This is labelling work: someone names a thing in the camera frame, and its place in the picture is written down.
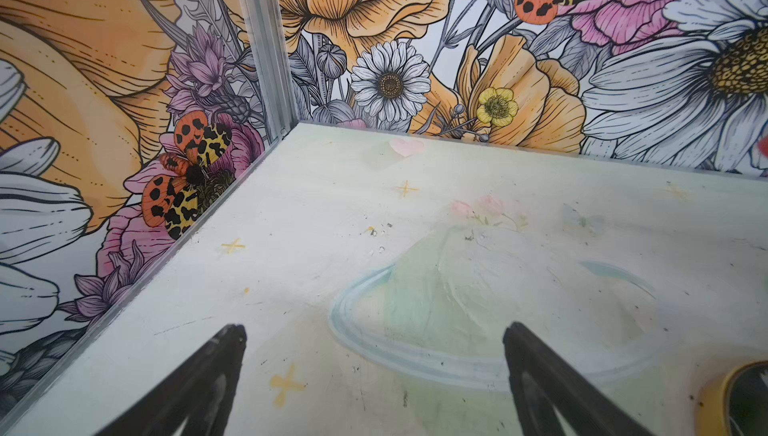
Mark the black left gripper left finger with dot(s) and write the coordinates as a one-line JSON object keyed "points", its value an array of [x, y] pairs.
{"points": [[196, 398]]}

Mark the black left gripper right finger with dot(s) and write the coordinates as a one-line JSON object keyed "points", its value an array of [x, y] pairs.
{"points": [[548, 392]]}

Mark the gold wine glass rack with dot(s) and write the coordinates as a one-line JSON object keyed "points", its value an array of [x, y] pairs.
{"points": [[735, 403]]}

